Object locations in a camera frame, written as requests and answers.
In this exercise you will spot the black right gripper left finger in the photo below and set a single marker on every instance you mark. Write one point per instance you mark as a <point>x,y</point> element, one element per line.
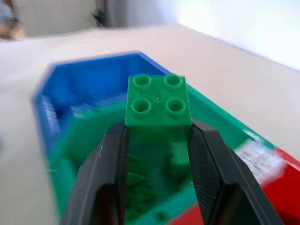
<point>103,168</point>

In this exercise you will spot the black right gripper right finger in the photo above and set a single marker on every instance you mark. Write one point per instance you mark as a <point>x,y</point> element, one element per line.
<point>218,168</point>

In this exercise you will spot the green four-stud building block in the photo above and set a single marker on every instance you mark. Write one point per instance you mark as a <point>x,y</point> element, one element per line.
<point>157,103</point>

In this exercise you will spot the green plastic bin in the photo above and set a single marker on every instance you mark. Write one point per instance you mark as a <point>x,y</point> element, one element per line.
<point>77,145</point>

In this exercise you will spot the red plastic bin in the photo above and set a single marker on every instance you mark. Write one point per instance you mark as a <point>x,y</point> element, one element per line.
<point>281,178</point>

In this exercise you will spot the blue plastic bin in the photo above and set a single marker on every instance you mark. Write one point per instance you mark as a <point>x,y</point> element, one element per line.
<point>77,86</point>

